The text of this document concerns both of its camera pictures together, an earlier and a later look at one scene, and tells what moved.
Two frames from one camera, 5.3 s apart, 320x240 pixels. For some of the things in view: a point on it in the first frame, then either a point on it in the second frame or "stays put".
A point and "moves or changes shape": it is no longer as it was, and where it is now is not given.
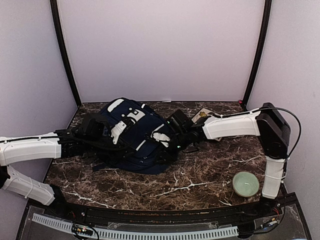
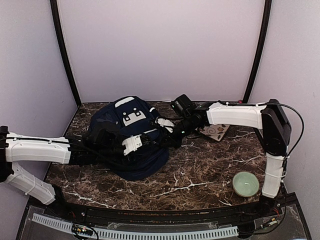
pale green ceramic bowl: [245, 184] stays put
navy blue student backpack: [136, 129] moves or changes shape
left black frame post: [54, 7] stays put
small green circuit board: [82, 229] stays put
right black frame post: [266, 13] stays put
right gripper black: [170, 157] to [174, 142]
